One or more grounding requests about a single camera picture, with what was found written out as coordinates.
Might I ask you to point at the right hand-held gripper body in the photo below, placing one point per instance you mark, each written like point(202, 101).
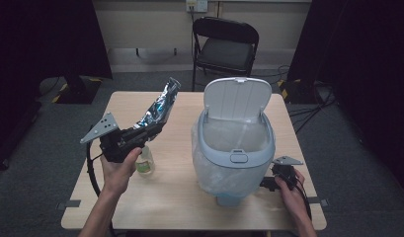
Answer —
point(285, 173)

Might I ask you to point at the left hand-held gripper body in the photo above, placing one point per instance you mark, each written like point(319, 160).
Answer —
point(114, 144)

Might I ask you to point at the silver foil snack bag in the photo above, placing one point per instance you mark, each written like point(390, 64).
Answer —
point(160, 104)

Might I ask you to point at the white trash can with lid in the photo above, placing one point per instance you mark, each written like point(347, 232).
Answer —
point(237, 98)

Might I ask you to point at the person's right hand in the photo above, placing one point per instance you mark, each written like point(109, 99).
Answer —
point(295, 197)

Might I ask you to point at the person's left hand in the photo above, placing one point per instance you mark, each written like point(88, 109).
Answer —
point(117, 176)

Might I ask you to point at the clear plastic bottle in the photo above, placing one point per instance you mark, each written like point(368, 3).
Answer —
point(145, 166)

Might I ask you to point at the grey tape strip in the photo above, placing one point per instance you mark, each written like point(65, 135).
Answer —
point(68, 204)
point(321, 201)

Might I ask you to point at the clear plastic bin liner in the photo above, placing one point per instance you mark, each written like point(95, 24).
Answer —
point(209, 177)

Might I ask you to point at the black stand base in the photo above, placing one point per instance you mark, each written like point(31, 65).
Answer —
point(79, 90)
point(296, 92)

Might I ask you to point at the black folding chair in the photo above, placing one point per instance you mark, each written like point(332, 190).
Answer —
point(226, 52)

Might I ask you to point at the black curtain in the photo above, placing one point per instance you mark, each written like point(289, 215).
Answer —
point(364, 65)
point(41, 39)

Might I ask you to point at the white wall outlet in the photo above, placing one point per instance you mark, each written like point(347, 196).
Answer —
point(196, 5)

